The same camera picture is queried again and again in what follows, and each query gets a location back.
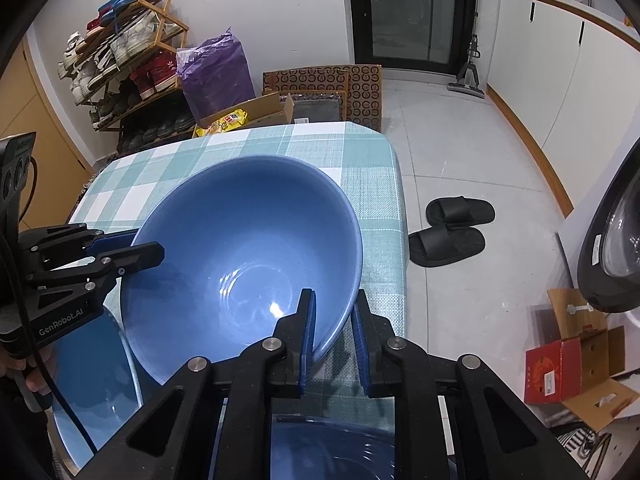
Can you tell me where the brown cardboard flap box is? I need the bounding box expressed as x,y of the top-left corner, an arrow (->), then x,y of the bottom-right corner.
546,287 -> 626,376

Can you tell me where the open brown cardboard box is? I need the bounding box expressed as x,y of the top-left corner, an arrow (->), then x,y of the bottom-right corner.
194,92 -> 296,138

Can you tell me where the black white striped mat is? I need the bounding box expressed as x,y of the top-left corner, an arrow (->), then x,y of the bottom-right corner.
555,422 -> 616,466

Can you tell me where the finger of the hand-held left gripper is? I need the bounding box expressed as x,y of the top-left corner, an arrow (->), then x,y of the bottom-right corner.
27,241 -> 166,311
19,223 -> 142,273

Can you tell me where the orange wooden door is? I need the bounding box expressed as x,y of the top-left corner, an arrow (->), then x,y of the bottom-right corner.
0,42 -> 93,241

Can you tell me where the large blue bowl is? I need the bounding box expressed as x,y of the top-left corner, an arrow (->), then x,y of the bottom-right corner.
120,155 -> 364,386
51,305 -> 143,466

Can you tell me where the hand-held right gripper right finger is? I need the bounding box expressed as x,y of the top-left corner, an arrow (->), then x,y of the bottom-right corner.
349,300 -> 593,480

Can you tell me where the yellow snack packet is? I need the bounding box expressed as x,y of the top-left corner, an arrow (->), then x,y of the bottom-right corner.
207,110 -> 249,133

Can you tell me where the wooden shoe rack with shoes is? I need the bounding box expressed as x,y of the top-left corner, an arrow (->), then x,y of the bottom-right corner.
57,0 -> 196,156

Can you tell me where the deep blue bowl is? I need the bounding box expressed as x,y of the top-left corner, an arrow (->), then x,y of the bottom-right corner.
270,400 -> 458,480

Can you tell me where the washing machine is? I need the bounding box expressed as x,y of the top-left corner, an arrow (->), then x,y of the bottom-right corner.
556,137 -> 640,376

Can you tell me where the person's left hand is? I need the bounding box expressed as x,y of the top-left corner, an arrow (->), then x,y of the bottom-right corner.
0,349 -> 53,395

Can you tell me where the grey stick vacuum cleaner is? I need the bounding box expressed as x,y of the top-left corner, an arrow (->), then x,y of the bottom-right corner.
446,35 -> 487,98

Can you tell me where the purple plastic bag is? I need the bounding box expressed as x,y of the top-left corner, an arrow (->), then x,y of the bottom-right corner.
176,30 -> 253,121

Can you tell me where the dark grey flat bag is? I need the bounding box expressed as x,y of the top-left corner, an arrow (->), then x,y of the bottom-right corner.
292,94 -> 346,123

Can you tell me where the black-framed glass door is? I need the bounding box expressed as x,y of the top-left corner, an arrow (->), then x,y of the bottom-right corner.
346,0 -> 478,78

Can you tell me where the white kitchen cabinet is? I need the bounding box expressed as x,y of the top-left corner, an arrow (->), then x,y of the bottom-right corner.
487,0 -> 640,218

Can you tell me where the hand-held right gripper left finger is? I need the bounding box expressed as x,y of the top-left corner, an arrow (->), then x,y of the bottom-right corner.
87,288 -> 318,480

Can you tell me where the ring-patterned flat cardboard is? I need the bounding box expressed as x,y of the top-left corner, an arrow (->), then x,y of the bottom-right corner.
262,64 -> 383,131

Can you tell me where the red cardboard box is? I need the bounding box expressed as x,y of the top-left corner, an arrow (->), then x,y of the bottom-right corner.
524,327 -> 640,431

